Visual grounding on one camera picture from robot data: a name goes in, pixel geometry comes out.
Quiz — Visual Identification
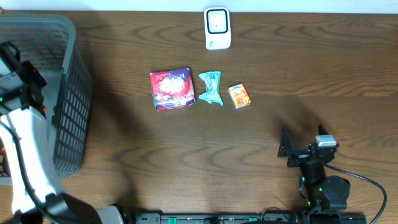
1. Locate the small orange box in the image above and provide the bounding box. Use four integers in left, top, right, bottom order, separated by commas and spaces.
228, 83, 251, 109

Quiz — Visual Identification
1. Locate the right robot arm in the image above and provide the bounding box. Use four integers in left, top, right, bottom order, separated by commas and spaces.
277, 125, 351, 212

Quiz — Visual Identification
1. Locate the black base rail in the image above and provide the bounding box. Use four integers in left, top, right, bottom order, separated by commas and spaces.
133, 212, 367, 224

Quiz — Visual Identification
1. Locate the grey plastic mesh basket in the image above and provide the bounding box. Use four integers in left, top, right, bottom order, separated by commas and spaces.
1, 14, 93, 179

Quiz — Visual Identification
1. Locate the teal snack wrapper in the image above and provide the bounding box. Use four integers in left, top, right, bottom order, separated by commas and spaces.
199, 71, 223, 106

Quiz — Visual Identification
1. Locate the white barcode scanner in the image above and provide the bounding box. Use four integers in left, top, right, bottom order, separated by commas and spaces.
203, 7, 231, 50

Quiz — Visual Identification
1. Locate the red purple snack pack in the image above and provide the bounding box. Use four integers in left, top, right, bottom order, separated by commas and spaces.
150, 67, 195, 111

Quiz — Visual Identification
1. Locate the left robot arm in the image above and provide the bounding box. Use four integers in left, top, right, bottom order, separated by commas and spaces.
1, 41, 130, 223

